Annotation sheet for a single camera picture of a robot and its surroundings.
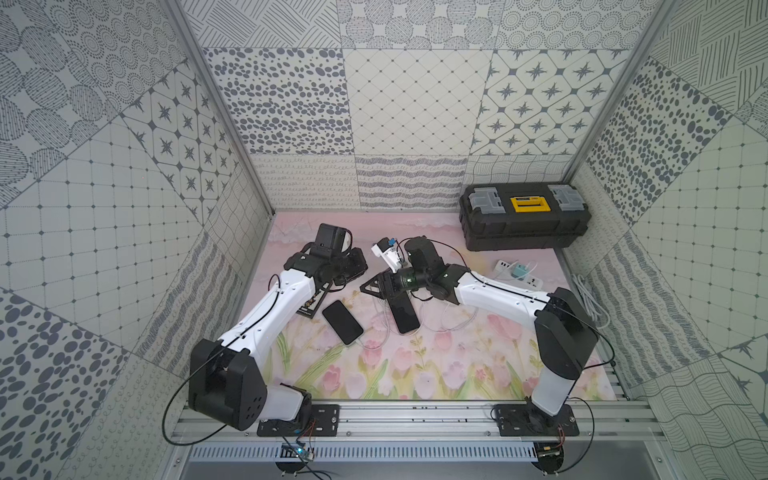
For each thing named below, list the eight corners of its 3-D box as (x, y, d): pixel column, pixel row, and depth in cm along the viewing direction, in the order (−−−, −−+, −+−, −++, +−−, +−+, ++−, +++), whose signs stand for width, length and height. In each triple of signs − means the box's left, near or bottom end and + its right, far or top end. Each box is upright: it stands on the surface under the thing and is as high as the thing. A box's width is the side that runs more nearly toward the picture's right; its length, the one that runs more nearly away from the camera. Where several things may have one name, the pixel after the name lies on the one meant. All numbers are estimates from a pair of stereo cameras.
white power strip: (491, 272, 104) (493, 268, 102) (495, 262, 107) (497, 257, 105) (539, 291, 99) (542, 287, 97) (541, 279, 102) (544, 275, 100)
